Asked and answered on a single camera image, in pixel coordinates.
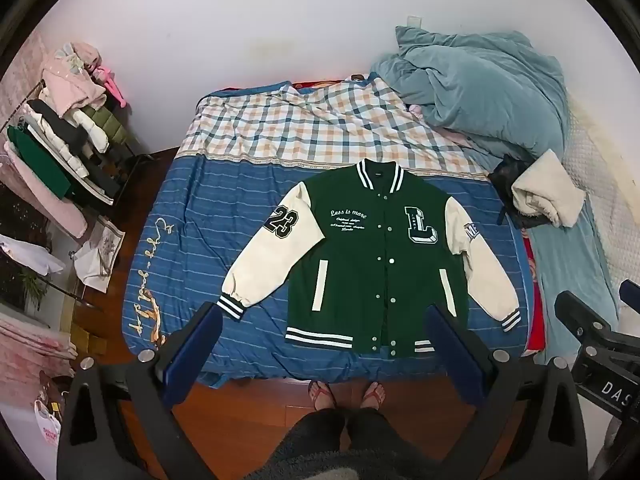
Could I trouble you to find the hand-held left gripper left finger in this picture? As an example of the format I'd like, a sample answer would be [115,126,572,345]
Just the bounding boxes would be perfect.
[56,302,224,480]

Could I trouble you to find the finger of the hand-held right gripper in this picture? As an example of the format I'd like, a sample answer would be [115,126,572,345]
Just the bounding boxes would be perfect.
[618,279,640,313]
[554,290,614,346]

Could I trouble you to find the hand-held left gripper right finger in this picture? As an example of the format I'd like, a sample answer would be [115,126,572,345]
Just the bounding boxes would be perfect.
[425,305,589,480]

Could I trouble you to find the green and cream varsity jacket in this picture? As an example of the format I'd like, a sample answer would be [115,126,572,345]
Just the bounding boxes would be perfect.
[221,158,522,359]

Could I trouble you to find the metal clothes rack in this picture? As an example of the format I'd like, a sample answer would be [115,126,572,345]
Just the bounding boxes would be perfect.
[5,82,148,208]

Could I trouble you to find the light blue blanket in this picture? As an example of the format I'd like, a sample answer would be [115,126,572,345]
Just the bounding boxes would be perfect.
[529,195,622,363]

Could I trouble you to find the red printed sheet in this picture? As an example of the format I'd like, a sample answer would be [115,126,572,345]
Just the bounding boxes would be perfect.
[520,227,548,363]

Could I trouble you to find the person's right foot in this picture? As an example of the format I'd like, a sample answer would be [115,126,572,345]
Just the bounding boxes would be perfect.
[359,380,389,412]

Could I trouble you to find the person's foot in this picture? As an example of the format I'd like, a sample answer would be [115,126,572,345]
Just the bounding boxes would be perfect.
[359,380,389,412]
[307,380,342,414]

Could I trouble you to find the white quilted mattress pad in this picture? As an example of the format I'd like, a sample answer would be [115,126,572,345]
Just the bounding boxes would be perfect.
[562,92,640,281]

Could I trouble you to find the person's left foot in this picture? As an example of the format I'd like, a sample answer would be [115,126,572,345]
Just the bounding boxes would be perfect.
[307,380,342,414]

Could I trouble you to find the white printed tote bag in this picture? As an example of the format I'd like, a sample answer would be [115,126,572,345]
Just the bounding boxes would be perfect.
[74,215,126,293]

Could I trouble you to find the blue striped plaid bed sheet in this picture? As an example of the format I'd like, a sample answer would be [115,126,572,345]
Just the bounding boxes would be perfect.
[121,76,531,390]

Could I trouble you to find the person's dark fleece pants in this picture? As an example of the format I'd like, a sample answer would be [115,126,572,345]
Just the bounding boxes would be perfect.
[239,407,403,480]

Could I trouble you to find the black garment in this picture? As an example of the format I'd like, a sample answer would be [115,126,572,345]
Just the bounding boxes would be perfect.
[487,154,538,231]

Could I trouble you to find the white and pink plastic bag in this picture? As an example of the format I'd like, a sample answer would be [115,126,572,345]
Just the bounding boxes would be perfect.
[34,399,67,461]

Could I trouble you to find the stack of pink folded blankets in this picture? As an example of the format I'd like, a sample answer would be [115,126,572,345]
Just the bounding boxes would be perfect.
[0,305,77,376]

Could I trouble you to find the green potted plant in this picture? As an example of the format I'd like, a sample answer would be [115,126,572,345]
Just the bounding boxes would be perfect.
[12,267,53,308]

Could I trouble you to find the white cloth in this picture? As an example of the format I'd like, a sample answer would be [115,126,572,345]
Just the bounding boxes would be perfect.
[0,234,67,288]

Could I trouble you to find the teal comforter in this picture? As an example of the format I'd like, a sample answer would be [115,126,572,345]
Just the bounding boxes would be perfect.
[369,25,569,173]

